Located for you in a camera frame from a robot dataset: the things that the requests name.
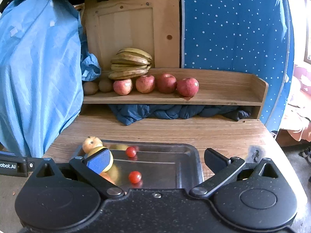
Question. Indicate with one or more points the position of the brown kiwi on shelf left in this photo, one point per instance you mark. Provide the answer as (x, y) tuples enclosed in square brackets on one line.
[(90, 88)]

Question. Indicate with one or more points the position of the blue plastic bag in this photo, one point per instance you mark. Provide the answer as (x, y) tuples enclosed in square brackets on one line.
[(89, 65)]

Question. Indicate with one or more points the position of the light blue fabric cover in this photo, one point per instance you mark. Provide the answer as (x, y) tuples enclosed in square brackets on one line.
[(41, 78)]

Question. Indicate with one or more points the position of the bunch of ripe bananas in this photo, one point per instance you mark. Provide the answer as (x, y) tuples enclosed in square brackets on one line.
[(130, 63)]

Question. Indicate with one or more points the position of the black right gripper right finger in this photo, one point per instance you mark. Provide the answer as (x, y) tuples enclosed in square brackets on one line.
[(224, 169)]

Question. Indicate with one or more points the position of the metal baking tray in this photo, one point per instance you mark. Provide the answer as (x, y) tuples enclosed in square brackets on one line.
[(163, 166)]

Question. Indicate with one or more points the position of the dark blue crumpled cloth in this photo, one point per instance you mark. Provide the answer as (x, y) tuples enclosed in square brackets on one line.
[(131, 113)]

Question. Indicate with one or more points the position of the red cherry tomato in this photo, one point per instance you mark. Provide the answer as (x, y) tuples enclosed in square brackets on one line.
[(135, 177), (131, 152)]

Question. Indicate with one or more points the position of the brown kiwi on shelf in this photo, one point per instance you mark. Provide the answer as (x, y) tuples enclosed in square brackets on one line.
[(90, 88), (105, 85)]

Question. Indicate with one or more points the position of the wooden desk shelf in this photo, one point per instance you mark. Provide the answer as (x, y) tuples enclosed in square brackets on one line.
[(215, 88)]

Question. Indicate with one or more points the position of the yellow-green pear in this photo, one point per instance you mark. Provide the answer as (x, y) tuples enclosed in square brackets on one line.
[(106, 177)]

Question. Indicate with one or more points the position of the wooden panel board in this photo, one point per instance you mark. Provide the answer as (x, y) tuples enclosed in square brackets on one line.
[(150, 25)]

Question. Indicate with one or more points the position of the bed with patterned blanket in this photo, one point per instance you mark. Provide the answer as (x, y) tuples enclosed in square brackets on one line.
[(295, 124)]

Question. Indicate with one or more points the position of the pale beige apple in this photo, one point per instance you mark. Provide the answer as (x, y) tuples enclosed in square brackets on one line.
[(90, 143)]

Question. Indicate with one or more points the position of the large yellow lemon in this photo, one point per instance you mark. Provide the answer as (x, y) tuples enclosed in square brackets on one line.
[(99, 159)]

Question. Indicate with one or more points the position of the red apple rightmost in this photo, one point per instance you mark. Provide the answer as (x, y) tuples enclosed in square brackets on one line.
[(187, 87)]

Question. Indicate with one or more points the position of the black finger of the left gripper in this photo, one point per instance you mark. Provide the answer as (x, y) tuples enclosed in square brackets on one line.
[(33, 163)]

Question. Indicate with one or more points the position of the blue star-patterned fabric wardrobe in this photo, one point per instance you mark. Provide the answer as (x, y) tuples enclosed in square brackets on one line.
[(247, 36)]

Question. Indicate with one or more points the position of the pale red apple leftmost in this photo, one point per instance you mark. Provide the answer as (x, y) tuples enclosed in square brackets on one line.
[(123, 87)]

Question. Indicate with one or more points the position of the sneaker on floor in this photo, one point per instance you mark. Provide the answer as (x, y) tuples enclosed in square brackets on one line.
[(307, 154)]

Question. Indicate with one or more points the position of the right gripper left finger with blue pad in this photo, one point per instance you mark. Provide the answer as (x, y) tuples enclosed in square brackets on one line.
[(104, 187)]

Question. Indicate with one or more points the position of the brown kiwi on shelf right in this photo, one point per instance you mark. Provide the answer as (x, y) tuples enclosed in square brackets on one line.
[(105, 85)]

